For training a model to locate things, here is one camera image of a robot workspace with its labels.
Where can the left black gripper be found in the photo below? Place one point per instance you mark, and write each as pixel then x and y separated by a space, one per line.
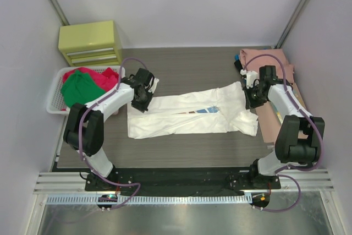
pixel 140 104

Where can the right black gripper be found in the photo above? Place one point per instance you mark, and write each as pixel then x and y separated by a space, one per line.
pixel 250 100

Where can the white printed t shirt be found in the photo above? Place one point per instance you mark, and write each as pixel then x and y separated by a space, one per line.
pixel 218 110

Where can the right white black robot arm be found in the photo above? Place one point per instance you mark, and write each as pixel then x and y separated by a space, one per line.
pixel 299 142

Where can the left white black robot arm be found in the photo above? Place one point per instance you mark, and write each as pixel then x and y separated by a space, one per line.
pixel 84 130

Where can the brown cardboard sheet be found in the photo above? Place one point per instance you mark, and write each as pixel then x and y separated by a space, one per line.
pixel 268 120

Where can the red t shirt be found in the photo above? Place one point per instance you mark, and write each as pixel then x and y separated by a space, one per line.
pixel 107 80

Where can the black folded t shirt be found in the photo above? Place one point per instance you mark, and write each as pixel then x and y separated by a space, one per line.
pixel 239 67

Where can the yellow picture book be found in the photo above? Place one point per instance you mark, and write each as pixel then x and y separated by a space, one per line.
pixel 299 100

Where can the pink folded t shirt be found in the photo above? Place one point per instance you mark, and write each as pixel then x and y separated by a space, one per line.
pixel 252 60

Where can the yellow-green drawer box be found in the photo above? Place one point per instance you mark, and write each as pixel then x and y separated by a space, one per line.
pixel 95 43

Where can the green t shirt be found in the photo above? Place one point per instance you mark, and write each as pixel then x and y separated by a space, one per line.
pixel 80 88

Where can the white plastic basket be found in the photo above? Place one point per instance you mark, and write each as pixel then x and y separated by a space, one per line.
pixel 55 102

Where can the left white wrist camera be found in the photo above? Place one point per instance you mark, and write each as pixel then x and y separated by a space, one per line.
pixel 153 85

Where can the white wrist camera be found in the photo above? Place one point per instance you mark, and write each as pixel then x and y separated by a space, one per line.
pixel 250 77
pixel 153 85

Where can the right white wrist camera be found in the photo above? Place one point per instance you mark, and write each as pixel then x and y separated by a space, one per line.
pixel 250 77

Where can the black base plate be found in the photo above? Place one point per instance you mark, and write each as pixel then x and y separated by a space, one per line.
pixel 185 182

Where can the white slotted cable duct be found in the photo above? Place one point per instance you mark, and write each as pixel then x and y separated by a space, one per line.
pixel 109 199

